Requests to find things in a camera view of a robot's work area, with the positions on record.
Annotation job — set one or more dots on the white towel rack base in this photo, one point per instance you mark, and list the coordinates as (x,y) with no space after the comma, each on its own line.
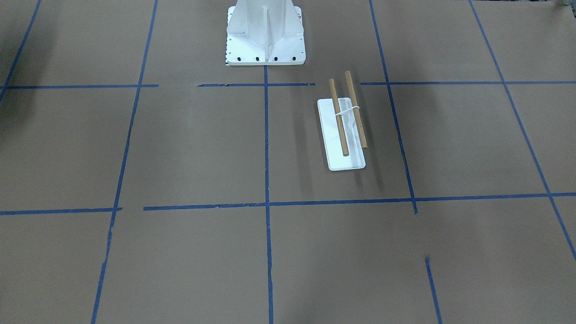
(334,155)

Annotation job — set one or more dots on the short wooden rack rod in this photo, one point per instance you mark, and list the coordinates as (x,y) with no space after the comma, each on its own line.
(338,116)

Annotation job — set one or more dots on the long wooden rack rod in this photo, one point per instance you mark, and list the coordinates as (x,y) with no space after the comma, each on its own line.
(356,109)

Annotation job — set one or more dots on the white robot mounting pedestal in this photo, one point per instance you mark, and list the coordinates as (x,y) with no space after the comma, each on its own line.
(265,32)

